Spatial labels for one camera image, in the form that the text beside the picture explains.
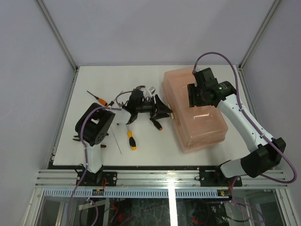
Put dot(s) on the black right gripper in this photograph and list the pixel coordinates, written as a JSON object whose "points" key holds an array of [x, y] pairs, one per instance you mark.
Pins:
{"points": [[192, 101]]}

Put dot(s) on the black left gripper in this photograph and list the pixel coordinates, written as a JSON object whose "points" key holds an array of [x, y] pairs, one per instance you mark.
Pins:
{"points": [[161, 107]]}

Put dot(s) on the pink translucent plastic toolbox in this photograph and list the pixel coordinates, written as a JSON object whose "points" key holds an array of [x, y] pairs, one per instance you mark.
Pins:
{"points": [[196, 127]]}

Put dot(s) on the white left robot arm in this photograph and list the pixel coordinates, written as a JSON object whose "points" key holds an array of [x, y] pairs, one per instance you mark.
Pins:
{"points": [[92, 128]]}

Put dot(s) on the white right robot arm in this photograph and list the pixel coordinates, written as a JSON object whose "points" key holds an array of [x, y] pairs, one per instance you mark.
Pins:
{"points": [[265, 150]]}

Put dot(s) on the black orange tip screwdriver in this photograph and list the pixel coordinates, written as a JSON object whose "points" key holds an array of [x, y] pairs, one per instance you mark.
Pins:
{"points": [[156, 123]]}

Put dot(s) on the yellow black screwdriver lower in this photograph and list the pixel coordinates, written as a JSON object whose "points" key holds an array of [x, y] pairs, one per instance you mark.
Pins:
{"points": [[131, 139]]}

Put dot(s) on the black yellow screwdriver upper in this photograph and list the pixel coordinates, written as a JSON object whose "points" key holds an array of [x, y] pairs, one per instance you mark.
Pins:
{"points": [[110, 105]]}

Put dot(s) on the long thin shaft screwdriver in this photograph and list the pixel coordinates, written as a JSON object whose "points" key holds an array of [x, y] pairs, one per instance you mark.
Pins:
{"points": [[116, 141]]}

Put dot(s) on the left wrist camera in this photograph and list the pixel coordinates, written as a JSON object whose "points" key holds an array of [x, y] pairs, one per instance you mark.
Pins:
{"points": [[151, 91]]}

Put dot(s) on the claw hammer black handle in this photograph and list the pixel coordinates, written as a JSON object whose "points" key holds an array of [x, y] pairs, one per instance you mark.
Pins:
{"points": [[140, 87]]}

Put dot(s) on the small orange handle screwdriver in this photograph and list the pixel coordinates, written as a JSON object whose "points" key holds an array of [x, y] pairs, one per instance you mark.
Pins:
{"points": [[101, 101]]}

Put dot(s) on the orange black handle pliers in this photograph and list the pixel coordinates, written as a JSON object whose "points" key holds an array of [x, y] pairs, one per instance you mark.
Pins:
{"points": [[77, 138]]}

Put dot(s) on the right aluminium corner post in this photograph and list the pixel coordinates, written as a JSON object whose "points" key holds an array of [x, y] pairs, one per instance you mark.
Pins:
{"points": [[262, 28]]}

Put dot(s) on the aluminium corner post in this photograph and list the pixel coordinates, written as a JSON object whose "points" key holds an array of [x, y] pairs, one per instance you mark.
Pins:
{"points": [[61, 43], [262, 28]]}

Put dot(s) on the slotted grey cable duct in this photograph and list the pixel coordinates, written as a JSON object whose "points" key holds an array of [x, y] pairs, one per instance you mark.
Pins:
{"points": [[130, 193]]}

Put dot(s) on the left aluminium corner post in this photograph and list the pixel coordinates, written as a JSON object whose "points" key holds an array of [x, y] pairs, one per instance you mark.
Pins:
{"points": [[61, 43]]}

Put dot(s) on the aluminium front rail frame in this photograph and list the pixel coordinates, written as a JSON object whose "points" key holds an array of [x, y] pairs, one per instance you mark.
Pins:
{"points": [[66, 178]]}

